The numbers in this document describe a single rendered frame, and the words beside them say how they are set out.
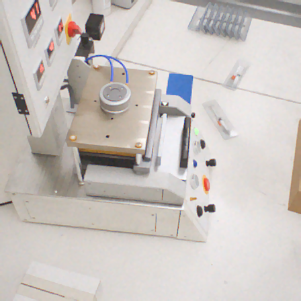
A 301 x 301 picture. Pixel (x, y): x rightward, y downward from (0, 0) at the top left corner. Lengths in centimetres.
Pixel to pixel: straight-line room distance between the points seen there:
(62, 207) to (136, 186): 24
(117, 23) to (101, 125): 92
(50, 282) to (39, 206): 20
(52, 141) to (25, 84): 33
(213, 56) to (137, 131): 86
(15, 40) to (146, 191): 47
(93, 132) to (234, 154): 59
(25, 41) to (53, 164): 44
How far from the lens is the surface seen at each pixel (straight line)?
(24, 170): 113
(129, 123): 95
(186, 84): 158
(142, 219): 110
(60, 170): 111
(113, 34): 175
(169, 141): 110
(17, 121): 88
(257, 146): 142
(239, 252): 120
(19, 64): 76
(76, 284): 106
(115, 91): 97
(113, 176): 100
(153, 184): 98
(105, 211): 110
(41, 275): 108
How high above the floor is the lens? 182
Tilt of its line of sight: 49 degrees down
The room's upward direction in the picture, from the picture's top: 4 degrees clockwise
